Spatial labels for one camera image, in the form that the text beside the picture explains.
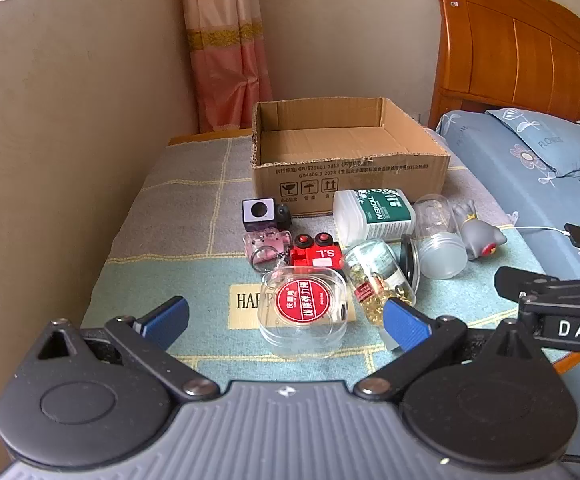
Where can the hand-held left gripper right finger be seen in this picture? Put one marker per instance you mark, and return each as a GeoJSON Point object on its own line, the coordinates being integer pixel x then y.
{"type": "Point", "coordinates": [406, 322]}

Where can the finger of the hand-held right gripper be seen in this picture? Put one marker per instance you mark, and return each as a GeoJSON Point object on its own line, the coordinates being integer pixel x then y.
{"type": "Point", "coordinates": [520, 280]}

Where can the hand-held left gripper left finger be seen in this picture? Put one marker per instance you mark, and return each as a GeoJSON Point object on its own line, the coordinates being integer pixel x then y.
{"type": "Point", "coordinates": [166, 316]}

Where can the grey animal figurine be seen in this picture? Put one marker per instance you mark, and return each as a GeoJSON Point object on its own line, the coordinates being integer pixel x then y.
{"type": "Point", "coordinates": [477, 235]}

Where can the clear plastic jar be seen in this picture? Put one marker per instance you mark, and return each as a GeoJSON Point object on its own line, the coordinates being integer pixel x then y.
{"type": "Point", "coordinates": [440, 250]}

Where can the clear round container red label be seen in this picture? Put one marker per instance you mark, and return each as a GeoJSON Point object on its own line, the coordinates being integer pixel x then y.
{"type": "Point", "coordinates": [304, 310]}

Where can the red toy truck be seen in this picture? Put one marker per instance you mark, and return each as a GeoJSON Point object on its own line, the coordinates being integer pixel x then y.
{"type": "Point", "coordinates": [317, 255]}

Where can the white bottle with green label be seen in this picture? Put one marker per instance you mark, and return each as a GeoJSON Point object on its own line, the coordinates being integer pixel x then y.
{"type": "Point", "coordinates": [370, 215]}

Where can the cardboard box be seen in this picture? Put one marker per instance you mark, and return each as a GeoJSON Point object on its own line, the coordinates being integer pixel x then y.
{"type": "Point", "coordinates": [350, 175]}

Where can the clear jar of yellow capsules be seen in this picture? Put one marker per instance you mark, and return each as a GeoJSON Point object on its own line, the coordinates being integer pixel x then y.
{"type": "Point", "coordinates": [375, 270]}

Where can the blue floral pillow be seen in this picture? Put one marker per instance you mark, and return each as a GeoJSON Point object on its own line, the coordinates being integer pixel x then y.
{"type": "Point", "coordinates": [545, 140]}
{"type": "Point", "coordinates": [495, 170]}

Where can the small black gadget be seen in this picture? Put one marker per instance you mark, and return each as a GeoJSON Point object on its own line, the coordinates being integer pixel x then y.
{"type": "Point", "coordinates": [284, 216]}

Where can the wooden bed headboard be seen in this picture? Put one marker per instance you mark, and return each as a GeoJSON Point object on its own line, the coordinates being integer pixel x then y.
{"type": "Point", "coordinates": [510, 45]}

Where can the pink curtain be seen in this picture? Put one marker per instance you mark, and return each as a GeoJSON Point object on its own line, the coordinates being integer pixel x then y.
{"type": "Point", "coordinates": [225, 50]}

